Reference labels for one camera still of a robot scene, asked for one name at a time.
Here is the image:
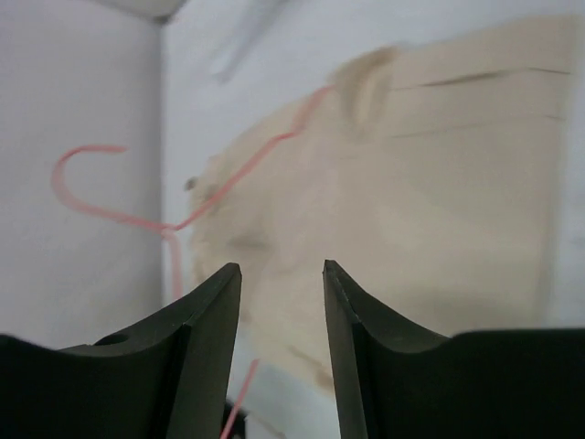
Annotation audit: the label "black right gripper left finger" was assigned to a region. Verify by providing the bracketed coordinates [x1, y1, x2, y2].
[1, 263, 241, 438]

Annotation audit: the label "beige cargo trousers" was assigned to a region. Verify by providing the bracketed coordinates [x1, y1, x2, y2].
[185, 13, 580, 439]

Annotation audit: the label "pink wire hanger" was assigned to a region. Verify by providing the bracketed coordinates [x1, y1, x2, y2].
[50, 84, 335, 439]

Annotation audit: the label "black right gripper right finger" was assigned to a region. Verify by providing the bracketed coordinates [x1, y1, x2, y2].
[323, 261, 584, 438]

